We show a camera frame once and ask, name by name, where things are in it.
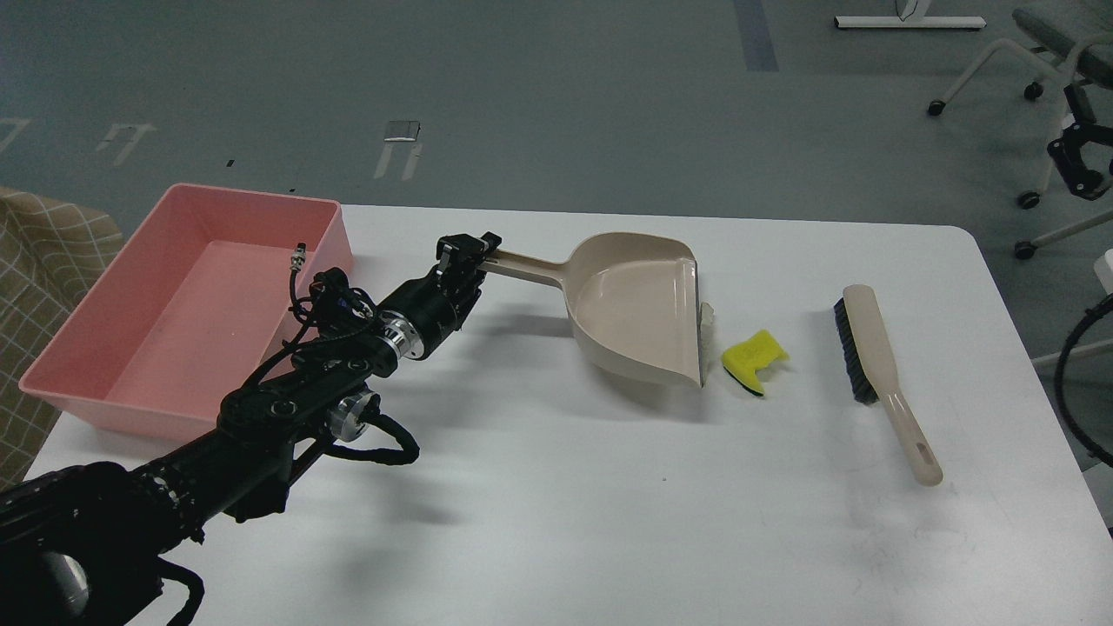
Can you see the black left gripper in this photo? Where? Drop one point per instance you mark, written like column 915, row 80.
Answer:
column 421, row 313

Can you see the beige plastic dustpan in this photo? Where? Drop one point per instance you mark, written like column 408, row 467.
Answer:
column 632, row 300

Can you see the toast bread slice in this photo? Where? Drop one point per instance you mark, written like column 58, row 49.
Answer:
column 707, row 315

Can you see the yellow sponge scrap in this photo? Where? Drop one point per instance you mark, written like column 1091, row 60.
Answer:
column 743, row 361

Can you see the beige hand brush black bristles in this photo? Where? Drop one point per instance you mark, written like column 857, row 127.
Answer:
column 874, row 377

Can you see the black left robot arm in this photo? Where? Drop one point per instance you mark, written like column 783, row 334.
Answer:
column 85, row 545

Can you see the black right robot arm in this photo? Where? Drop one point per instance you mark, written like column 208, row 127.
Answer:
column 1081, row 374

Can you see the pink plastic bin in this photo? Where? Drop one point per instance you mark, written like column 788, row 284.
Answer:
column 195, row 300

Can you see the silver floor socket plate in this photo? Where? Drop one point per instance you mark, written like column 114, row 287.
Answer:
column 402, row 131

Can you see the beige checkered cloth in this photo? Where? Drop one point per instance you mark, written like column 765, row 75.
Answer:
column 52, row 252

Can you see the white desk foot bar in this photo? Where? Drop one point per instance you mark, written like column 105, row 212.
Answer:
column 909, row 23

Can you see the grey white chair right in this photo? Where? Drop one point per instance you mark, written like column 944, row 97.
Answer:
column 1069, row 50

